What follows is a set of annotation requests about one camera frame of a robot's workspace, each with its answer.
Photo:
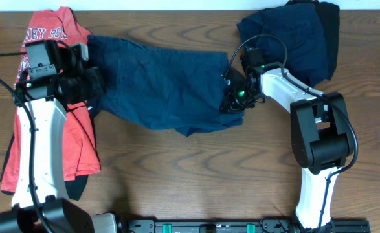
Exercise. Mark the red printed t-shirt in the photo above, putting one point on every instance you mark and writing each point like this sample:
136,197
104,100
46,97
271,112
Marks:
56,25

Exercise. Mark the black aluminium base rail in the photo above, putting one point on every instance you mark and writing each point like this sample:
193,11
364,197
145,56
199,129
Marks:
271,225

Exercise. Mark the folded black garment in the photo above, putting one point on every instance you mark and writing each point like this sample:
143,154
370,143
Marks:
330,32

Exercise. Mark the black garment under red shirt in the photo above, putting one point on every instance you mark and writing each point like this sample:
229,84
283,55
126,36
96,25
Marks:
80,158

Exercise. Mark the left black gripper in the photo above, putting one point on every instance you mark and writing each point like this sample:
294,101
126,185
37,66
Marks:
94,83

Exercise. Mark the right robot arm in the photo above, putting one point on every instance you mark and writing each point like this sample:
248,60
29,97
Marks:
322,137

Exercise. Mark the navy blue shorts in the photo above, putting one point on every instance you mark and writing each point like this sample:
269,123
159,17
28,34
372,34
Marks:
162,88

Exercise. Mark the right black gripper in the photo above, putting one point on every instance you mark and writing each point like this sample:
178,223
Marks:
230,94

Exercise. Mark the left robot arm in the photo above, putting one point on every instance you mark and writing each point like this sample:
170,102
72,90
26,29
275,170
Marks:
58,75

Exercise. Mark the folded navy garment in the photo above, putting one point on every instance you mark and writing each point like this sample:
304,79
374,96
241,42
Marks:
268,30

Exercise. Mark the green clip on rail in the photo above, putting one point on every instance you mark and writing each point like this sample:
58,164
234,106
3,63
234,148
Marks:
251,228
167,228

